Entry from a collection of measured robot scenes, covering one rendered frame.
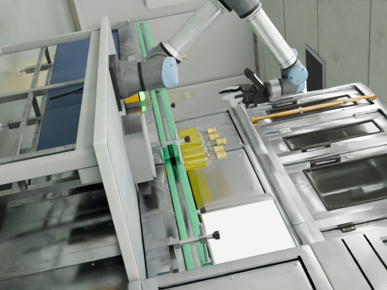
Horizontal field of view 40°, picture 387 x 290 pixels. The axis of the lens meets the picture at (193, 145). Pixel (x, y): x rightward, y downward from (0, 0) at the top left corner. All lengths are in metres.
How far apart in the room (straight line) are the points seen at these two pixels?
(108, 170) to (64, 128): 1.25
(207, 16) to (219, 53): 6.48
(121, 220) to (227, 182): 1.06
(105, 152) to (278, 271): 0.57
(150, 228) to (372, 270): 0.82
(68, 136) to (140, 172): 0.57
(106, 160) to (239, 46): 7.38
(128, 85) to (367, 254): 1.06
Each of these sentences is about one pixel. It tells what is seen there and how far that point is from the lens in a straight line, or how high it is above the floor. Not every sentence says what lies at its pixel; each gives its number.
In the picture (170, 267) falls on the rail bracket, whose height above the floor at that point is 0.83.
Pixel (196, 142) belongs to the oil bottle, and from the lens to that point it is 2.46.
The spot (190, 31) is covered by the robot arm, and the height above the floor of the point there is 1.09.
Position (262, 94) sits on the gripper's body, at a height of 1.35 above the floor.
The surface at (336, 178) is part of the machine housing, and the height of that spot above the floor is 1.63.
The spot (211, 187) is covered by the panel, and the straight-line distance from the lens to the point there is 2.41.
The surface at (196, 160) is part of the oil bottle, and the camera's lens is 2.35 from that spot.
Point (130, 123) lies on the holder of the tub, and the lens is 2.06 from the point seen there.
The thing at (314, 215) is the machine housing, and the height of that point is 1.45.
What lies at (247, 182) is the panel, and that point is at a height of 1.23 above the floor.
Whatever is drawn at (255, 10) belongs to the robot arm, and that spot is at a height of 1.32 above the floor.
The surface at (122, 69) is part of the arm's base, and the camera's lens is 2.06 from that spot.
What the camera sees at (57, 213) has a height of 0.36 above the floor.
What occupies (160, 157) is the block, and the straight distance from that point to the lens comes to 2.28.
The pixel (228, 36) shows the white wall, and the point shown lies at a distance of 8.56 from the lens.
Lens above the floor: 0.88
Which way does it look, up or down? 4 degrees up
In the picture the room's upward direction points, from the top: 79 degrees clockwise
